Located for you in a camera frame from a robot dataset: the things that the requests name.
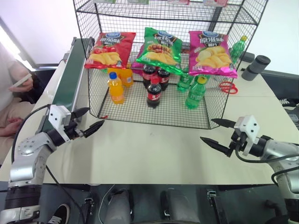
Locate person's right hand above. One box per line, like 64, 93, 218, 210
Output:
0, 118, 24, 137

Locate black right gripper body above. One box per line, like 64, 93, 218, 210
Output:
226, 131, 248, 158

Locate grey black cylindrical container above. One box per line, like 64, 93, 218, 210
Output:
241, 55, 271, 82

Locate seated person in white shirt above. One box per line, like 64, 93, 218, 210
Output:
0, 42, 39, 164

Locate thin white cable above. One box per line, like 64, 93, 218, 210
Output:
98, 184, 116, 224

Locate green conveyor belt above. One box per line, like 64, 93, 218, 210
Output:
35, 36, 95, 135

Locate green potato chips bag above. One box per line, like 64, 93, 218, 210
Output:
131, 27, 184, 76

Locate black wire mesh shelf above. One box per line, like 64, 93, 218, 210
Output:
72, 0, 269, 130

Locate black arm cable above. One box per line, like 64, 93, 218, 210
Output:
11, 104, 94, 224
234, 139, 299, 186

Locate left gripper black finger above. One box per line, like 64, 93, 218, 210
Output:
71, 107, 90, 120
83, 120, 105, 139

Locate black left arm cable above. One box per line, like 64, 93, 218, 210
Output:
11, 104, 94, 224

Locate red handled scissors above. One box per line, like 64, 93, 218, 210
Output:
219, 81, 239, 95

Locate black and white sneaker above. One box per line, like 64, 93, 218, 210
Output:
47, 203, 71, 224

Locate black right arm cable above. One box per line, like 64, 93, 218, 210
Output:
234, 139, 299, 186

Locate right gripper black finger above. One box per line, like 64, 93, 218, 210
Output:
200, 137, 232, 157
210, 118, 237, 129

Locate pink potato chips bag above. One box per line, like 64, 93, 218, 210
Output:
188, 30, 238, 79

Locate pink snack package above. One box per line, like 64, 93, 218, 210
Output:
202, 0, 228, 7
167, 0, 190, 6

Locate cola bottle red cap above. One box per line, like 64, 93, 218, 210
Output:
142, 64, 157, 90
157, 68, 171, 92
146, 78, 163, 109

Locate green soda bottle yellow cap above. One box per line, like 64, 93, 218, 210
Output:
229, 35, 248, 64
177, 70, 193, 92
185, 76, 209, 111

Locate white smartphone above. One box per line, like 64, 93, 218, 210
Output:
9, 74, 32, 88

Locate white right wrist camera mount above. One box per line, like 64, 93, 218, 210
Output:
234, 114, 260, 157

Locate dark rounded grey shape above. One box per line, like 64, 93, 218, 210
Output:
107, 188, 132, 224

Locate orange soda bottle blue cap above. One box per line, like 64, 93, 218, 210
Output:
107, 71, 125, 105
116, 67, 135, 88

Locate person's left hand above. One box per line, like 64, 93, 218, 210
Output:
8, 77, 34, 92

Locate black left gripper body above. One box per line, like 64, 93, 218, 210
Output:
63, 119, 85, 141

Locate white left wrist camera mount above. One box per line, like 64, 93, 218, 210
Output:
48, 105, 72, 142

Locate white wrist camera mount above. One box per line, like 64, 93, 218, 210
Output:
48, 105, 72, 142
234, 114, 260, 157

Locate red potato chips bag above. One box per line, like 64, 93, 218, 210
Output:
84, 32, 136, 70

